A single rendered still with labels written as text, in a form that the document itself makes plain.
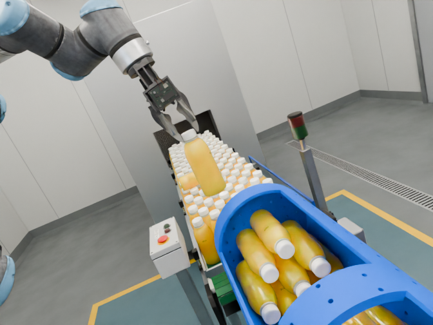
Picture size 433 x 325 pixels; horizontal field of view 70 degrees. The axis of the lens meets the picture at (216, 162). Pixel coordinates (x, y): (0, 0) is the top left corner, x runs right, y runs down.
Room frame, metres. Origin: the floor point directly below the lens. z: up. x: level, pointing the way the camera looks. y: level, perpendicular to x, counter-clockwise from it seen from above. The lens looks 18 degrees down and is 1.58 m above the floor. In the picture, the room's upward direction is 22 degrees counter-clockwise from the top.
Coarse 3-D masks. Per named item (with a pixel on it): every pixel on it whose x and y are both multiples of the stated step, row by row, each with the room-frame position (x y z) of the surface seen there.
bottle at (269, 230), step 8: (256, 216) 0.73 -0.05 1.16; (264, 216) 0.71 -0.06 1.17; (272, 216) 0.71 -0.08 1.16; (256, 224) 0.70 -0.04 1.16; (264, 224) 0.67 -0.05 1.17; (272, 224) 0.65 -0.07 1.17; (280, 224) 0.65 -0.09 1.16; (256, 232) 0.69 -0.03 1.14; (264, 232) 0.64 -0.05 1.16; (272, 232) 0.63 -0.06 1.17; (280, 232) 0.62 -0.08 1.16; (288, 232) 0.63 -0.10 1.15; (264, 240) 0.63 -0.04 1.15; (272, 240) 0.61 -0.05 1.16; (280, 240) 0.60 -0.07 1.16; (288, 240) 0.60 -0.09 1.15; (272, 248) 0.61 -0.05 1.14
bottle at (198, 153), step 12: (192, 144) 0.77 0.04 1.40; (204, 144) 0.78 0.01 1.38; (192, 156) 0.77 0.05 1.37; (204, 156) 0.76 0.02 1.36; (192, 168) 0.78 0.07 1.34; (204, 168) 0.76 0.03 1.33; (216, 168) 0.78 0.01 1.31; (204, 180) 0.76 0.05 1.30; (216, 180) 0.76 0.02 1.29; (204, 192) 0.77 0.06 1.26; (216, 192) 0.76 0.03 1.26
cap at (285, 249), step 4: (284, 240) 0.60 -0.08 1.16; (280, 244) 0.58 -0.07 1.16; (284, 244) 0.58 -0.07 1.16; (288, 244) 0.58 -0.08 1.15; (292, 244) 0.58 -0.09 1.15; (276, 248) 0.59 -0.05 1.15; (280, 248) 0.58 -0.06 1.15; (284, 248) 0.58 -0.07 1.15; (288, 248) 0.58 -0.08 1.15; (292, 248) 0.58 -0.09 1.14; (280, 252) 0.58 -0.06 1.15; (284, 252) 0.58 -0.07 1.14; (288, 252) 0.58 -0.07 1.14; (292, 252) 0.58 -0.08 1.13; (280, 256) 0.58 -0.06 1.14; (284, 256) 0.58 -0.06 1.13; (288, 256) 0.58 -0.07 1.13; (292, 256) 0.58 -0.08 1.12
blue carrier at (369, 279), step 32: (256, 192) 0.72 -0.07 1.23; (288, 192) 0.70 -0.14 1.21; (224, 224) 0.70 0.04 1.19; (320, 224) 0.52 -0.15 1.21; (224, 256) 0.75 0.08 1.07; (352, 256) 0.57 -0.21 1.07; (320, 288) 0.35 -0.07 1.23; (352, 288) 0.33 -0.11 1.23; (384, 288) 0.32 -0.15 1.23; (416, 288) 0.32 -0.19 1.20; (256, 320) 0.54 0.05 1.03; (288, 320) 0.35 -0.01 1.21; (320, 320) 0.31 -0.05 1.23; (416, 320) 0.39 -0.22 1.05
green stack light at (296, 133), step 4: (304, 124) 1.19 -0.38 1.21; (292, 128) 1.20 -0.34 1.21; (296, 128) 1.18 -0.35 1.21; (300, 128) 1.18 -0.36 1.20; (304, 128) 1.18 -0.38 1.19; (292, 132) 1.21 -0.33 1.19; (296, 132) 1.19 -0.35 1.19; (300, 132) 1.18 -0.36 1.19; (304, 132) 1.18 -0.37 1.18; (296, 136) 1.19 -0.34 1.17; (300, 136) 1.18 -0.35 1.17; (304, 136) 1.18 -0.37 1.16
